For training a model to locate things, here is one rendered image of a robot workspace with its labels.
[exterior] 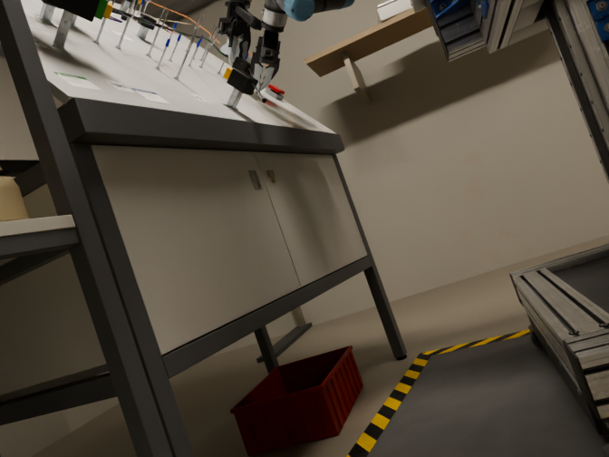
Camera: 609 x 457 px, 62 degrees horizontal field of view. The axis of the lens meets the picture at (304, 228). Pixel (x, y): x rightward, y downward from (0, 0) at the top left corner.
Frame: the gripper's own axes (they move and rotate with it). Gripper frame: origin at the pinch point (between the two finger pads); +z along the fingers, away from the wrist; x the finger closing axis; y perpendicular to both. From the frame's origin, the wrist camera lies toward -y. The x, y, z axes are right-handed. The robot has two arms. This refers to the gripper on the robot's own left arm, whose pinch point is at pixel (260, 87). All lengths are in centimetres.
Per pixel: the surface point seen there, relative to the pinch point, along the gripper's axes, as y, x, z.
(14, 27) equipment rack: -78, 39, -33
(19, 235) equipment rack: -105, 28, -16
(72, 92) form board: -75, 32, -23
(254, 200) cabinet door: -51, -4, 9
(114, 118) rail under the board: -74, 25, -19
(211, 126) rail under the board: -51, 10, -9
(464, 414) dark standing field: -90, -62, 30
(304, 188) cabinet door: -25.4, -19.4, 18.3
